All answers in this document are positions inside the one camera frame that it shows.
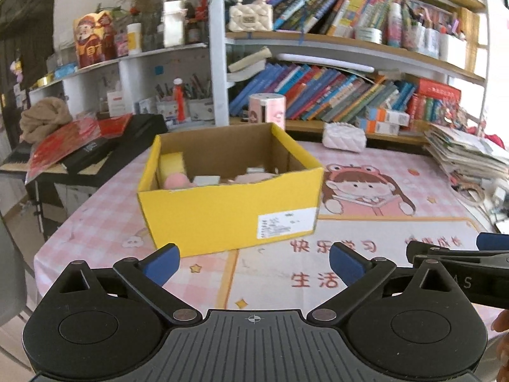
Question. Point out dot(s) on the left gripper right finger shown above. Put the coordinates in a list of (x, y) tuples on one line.
[(363, 277)]

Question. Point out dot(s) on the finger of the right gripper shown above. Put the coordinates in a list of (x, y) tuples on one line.
[(492, 242), (420, 253)]

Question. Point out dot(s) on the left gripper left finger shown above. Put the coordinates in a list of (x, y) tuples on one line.
[(146, 279)]

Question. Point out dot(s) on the pink handheld fan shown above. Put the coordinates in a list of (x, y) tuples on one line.
[(177, 181)]

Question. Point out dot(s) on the white power adapter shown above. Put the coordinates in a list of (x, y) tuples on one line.
[(205, 180)]

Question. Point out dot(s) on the yellow tape roll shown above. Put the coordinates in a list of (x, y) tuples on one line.
[(170, 163)]

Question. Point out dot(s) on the pink plush pig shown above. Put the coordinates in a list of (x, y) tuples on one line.
[(251, 178)]

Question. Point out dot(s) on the white staples box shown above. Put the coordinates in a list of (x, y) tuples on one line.
[(259, 169)]

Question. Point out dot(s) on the person right hand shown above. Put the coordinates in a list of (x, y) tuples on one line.
[(501, 325)]

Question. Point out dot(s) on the yellow cardboard box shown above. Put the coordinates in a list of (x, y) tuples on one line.
[(218, 218)]

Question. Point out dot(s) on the stack of papers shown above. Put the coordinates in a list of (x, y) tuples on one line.
[(469, 155)]

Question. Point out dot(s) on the orange white box lower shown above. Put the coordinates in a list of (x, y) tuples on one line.
[(376, 127)]

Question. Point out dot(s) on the orange white box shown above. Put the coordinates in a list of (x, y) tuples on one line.
[(376, 127), (388, 116)]

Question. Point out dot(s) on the white quilted handbag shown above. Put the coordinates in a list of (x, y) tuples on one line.
[(345, 137)]

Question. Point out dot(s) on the orange white box upper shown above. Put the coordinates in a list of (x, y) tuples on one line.
[(388, 116)]

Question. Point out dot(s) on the black keyboard case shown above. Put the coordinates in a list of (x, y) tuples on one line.
[(97, 162)]

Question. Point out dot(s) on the red thick dictionary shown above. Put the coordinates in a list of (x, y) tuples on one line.
[(437, 90)]

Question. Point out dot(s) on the red plastic bag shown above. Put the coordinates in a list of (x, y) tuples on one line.
[(69, 138)]

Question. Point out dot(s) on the brown folded cloth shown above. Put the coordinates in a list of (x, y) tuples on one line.
[(43, 118)]

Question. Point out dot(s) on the pink cylindrical pen holder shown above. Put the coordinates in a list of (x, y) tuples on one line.
[(267, 108)]

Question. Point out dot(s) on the wooden bookshelf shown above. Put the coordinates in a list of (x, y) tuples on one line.
[(378, 56)]

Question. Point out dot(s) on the fortune god figure box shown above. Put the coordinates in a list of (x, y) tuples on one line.
[(94, 37)]

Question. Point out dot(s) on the cream quilted handbag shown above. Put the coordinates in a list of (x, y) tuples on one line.
[(256, 17)]

